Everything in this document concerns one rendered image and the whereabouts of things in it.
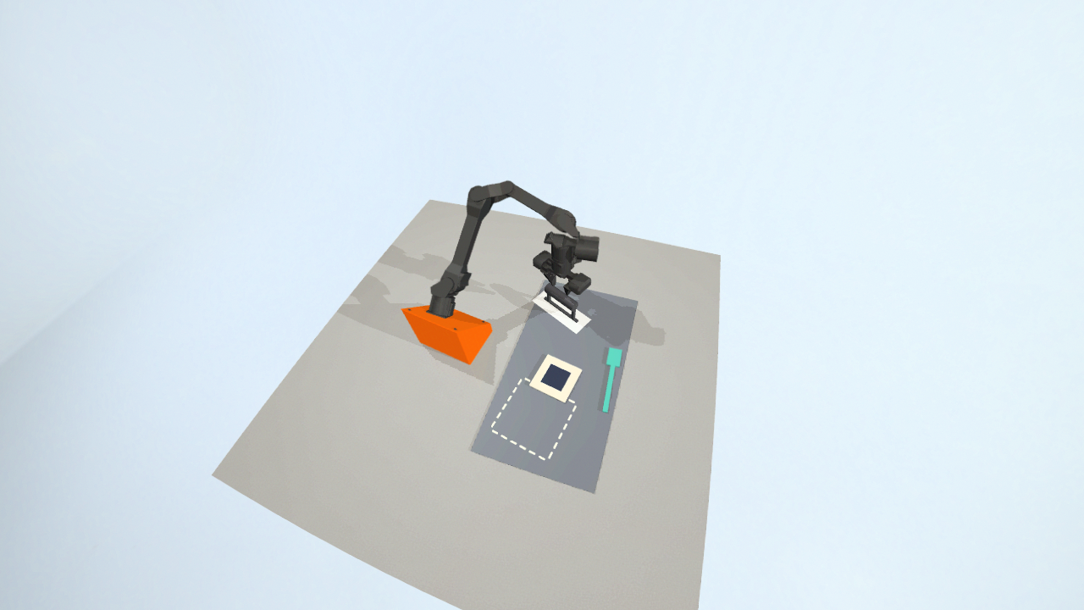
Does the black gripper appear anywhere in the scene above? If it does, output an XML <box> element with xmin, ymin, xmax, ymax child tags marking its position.
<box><xmin>533</xmin><ymin>250</ymin><xmax>591</xmax><ymax>296</ymax></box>

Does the cream square tile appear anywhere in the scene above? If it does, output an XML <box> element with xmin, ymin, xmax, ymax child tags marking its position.
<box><xmin>529</xmin><ymin>355</ymin><xmax>582</xmax><ymax>402</ymax></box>

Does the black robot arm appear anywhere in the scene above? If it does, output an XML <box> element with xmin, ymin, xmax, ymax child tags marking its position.
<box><xmin>426</xmin><ymin>180</ymin><xmax>601</xmax><ymax>319</ymax></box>

